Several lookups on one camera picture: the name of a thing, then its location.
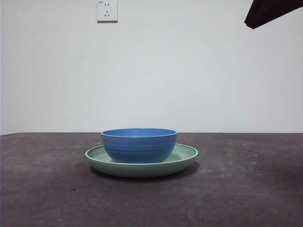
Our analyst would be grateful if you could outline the blue ribbed bowl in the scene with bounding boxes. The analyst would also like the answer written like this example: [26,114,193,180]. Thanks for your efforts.
[101,128,178,164]

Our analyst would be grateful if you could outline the green round plate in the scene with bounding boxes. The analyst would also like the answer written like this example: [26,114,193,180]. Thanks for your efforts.
[85,143,199,178]

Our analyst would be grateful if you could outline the white wall power socket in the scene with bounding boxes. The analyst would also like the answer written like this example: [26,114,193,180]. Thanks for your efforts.
[96,0,118,24]

